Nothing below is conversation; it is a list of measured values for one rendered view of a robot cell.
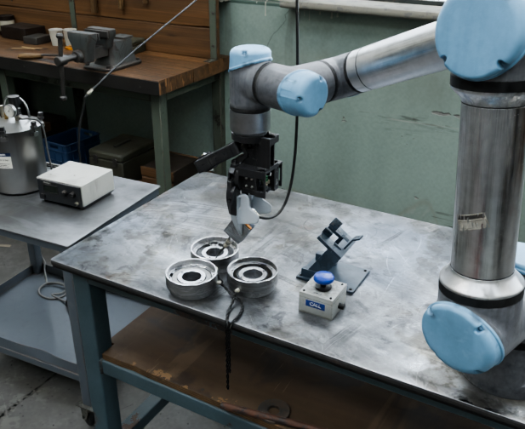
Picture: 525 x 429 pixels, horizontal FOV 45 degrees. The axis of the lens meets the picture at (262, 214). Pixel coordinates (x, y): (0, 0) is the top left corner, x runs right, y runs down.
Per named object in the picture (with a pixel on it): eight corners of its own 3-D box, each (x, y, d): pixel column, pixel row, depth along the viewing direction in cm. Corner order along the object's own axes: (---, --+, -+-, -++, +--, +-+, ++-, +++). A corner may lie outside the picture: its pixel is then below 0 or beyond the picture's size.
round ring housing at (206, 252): (191, 253, 144) (190, 237, 142) (236, 250, 145) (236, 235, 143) (191, 277, 134) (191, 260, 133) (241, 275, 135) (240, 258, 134)
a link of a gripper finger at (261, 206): (268, 233, 127) (266, 193, 122) (242, 226, 130) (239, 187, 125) (276, 225, 129) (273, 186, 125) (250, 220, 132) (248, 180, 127)
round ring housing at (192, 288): (160, 300, 127) (159, 283, 125) (173, 273, 136) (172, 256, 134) (212, 305, 125) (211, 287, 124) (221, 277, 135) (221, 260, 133)
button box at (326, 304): (298, 311, 124) (299, 289, 122) (313, 293, 129) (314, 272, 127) (336, 323, 120) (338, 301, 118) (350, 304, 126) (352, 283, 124)
